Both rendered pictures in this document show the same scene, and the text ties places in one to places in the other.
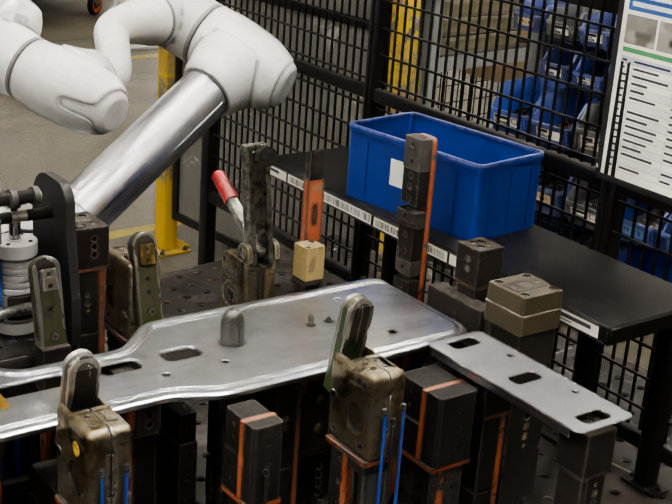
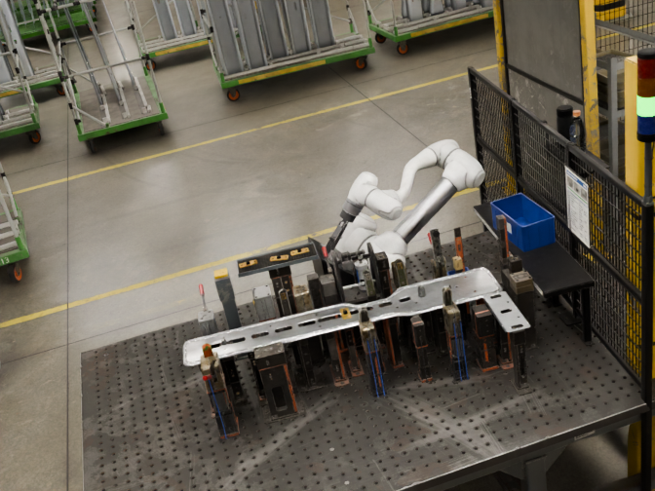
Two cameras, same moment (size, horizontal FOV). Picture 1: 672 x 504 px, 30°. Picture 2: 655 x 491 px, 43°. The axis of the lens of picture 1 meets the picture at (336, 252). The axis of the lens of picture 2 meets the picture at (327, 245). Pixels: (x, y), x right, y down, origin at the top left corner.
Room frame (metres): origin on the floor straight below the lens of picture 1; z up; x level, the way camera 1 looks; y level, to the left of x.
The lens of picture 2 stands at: (-1.24, -1.19, 2.91)
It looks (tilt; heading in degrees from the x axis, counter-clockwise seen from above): 28 degrees down; 32
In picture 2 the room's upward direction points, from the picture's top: 11 degrees counter-clockwise
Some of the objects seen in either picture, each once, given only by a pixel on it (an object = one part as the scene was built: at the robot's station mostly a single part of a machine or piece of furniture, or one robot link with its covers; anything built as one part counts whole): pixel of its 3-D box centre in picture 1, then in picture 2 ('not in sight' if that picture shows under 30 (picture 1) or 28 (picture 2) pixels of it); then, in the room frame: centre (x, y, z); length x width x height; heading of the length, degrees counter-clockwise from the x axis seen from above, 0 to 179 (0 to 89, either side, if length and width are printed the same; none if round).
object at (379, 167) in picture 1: (441, 173); (522, 221); (2.05, -0.17, 1.10); 0.30 x 0.17 x 0.13; 44
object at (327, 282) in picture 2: not in sight; (334, 314); (1.45, 0.54, 0.89); 0.13 x 0.11 x 0.38; 37
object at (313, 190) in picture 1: (306, 306); (462, 276); (1.77, 0.04, 0.95); 0.03 x 0.01 x 0.50; 127
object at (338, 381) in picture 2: not in sight; (333, 348); (1.26, 0.46, 0.84); 0.17 x 0.06 x 0.29; 37
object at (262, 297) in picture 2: not in sight; (271, 329); (1.24, 0.76, 0.90); 0.13 x 0.10 x 0.41; 37
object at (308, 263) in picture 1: (302, 356); (461, 292); (1.73, 0.04, 0.88); 0.04 x 0.04 x 0.36; 37
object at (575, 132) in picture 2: not in sight; (577, 133); (2.05, -0.43, 1.53); 0.06 x 0.06 x 0.20
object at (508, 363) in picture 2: (478, 461); (503, 333); (1.52, -0.22, 0.84); 0.11 x 0.06 x 0.29; 37
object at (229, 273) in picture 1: (244, 361); (442, 293); (1.72, 0.13, 0.88); 0.07 x 0.06 x 0.35; 37
